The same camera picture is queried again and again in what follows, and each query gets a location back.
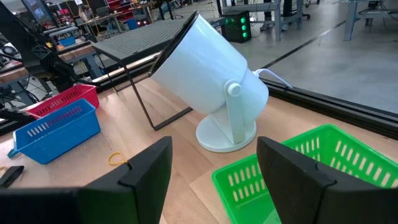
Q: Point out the yellow rubber band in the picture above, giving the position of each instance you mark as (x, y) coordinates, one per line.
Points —
(109, 159)

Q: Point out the grey metal table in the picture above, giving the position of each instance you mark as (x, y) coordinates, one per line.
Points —
(277, 21)
(349, 18)

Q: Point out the person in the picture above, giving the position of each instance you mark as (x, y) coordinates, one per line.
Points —
(267, 12)

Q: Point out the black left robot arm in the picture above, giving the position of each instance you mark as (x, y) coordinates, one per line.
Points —
(18, 40)

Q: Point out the green plastic basket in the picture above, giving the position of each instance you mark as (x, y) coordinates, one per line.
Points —
(248, 211)

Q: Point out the red plastic basket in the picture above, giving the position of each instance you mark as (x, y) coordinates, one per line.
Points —
(77, 93)

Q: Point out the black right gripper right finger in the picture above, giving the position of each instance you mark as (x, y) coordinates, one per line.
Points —
(311, 193)

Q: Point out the black mesh metal shelf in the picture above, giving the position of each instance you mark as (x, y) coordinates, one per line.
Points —
(140, 40)

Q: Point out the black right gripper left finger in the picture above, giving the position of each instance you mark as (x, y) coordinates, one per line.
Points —
(93, 202)

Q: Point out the wooden workbench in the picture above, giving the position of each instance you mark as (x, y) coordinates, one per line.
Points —
(74, 53)

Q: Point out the black computer tower green lights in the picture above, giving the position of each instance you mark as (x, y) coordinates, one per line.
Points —
(236, 28)

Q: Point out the blue plastic basket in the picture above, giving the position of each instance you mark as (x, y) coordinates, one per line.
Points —
(62, 137)

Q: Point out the blue storage bin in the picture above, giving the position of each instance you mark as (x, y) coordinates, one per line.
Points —
(66, 41)

